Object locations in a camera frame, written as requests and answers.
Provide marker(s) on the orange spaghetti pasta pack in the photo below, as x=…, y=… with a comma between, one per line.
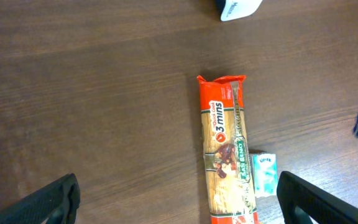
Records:
x=226, y=156

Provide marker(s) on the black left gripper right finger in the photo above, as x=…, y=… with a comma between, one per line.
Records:
x=303, y=202

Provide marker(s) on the teal pocket tissue pack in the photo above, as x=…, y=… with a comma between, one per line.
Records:
x=264, y=170

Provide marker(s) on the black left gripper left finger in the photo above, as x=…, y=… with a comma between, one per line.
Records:
x=56, y=203

